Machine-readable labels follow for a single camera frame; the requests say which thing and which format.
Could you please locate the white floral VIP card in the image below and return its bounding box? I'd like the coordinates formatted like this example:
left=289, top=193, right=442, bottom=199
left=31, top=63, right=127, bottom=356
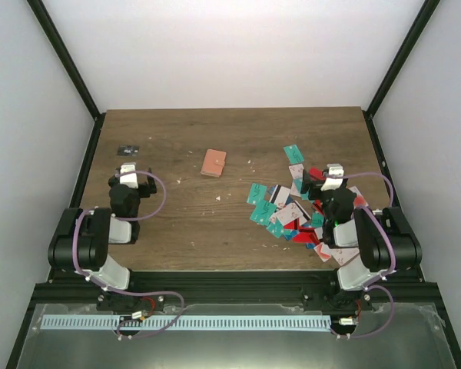
left=274, top=201, right=310, bottom=226

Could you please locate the pink leather card holder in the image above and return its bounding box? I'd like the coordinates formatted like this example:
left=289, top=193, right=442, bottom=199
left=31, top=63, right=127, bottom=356
left=201, top=149, right=227, bottom=178

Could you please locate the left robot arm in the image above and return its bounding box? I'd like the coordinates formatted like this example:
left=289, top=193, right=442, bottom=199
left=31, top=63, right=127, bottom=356
left=48, top=162, right=161, bottom=311

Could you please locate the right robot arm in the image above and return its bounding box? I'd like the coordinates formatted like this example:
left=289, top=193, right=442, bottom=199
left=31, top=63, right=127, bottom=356
left=300, top=164, right=423, bottom=310

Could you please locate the red card top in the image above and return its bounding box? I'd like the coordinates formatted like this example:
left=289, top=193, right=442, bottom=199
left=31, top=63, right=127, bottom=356
left=308, top=167, right=326, bottom=181

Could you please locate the white floral card upper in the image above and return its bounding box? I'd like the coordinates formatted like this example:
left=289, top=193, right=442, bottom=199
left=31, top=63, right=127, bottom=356
left=288, top=163, right=304, bottom=179

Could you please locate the red white card bottom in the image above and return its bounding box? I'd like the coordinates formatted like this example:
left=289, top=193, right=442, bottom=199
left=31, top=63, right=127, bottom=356
left=314, top=243, right=331, bottom=262

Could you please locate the white floral card bottom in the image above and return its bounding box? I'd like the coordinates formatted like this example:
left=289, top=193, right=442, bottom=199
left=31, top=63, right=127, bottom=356
left=330, top=248, right=359, bottom=266

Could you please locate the white card black stripe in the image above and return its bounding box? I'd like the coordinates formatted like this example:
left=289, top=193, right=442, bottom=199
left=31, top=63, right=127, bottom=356
left=269, top=184, right=290, bottom=209

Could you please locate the teal card far top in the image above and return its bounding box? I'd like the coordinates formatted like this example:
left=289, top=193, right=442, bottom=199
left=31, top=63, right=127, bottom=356
left=284, top=145, right=304, bottom=165

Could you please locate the teal VIP card lower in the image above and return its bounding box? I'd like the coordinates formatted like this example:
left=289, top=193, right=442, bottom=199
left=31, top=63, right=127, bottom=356
left=250, top=199, right=277, bottom=226

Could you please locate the teal vip card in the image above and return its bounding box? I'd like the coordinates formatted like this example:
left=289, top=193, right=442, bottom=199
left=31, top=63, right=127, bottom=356
left=250, top=199, right=277, bottom=226
left=247, top=183, right=267, bottom=205

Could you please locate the teal VIP card left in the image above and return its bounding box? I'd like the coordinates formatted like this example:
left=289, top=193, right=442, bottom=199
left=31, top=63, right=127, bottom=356
left=247, top=183, right=267, bottom=205

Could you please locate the small black tag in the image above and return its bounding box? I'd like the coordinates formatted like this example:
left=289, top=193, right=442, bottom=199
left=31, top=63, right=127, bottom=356
left=117, top=145, right=140, bottom=157

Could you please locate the light blue slotted strip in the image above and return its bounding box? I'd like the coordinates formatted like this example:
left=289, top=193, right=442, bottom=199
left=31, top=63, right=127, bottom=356
left=40, top=314, right=331, bottom=332

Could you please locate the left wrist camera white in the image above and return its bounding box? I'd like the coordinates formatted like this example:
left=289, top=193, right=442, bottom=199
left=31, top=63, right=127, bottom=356
left=118, top=162, right=138, bottom=189

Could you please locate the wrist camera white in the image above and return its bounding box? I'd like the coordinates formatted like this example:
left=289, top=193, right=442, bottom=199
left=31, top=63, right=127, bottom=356
left=320, top=164, right=344, bottom=191
left=118, top=162, right=138, bottom=189

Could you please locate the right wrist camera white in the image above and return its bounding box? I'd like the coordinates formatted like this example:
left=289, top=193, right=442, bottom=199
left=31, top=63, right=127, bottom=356
left=320, top=164, right=344, bottom=191

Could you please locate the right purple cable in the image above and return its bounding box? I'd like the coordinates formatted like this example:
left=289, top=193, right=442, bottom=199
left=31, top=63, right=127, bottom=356
left=336, top=171, right=397, bottom=341

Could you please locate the purple cable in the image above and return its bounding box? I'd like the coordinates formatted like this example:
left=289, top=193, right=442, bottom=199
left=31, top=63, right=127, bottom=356
left=336, top=171, right=397, bottom=341
left=71, top=170, right=185, bottom=342

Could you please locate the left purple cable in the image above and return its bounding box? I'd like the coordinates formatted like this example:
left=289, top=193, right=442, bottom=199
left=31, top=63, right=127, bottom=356
left=71, top=170, right=185, bottom=342

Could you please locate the black aluminium front rail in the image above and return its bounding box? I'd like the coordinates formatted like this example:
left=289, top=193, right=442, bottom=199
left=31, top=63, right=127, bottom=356
left=32, top=270, right=441, bottom=308

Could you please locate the left frame post black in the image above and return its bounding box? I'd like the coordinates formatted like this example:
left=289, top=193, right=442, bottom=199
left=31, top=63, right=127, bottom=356
left=25, top=0, right=102, bottom=120

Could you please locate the frame post black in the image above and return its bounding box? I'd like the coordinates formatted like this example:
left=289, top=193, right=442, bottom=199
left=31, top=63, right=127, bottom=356
left=25, top=0, right=102, bottom=120
left=364, top=0, right=442, bottom=116

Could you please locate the right frame post black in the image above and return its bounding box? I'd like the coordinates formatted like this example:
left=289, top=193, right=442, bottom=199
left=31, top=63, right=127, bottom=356
left=364, top=0, right=442, bottom=116

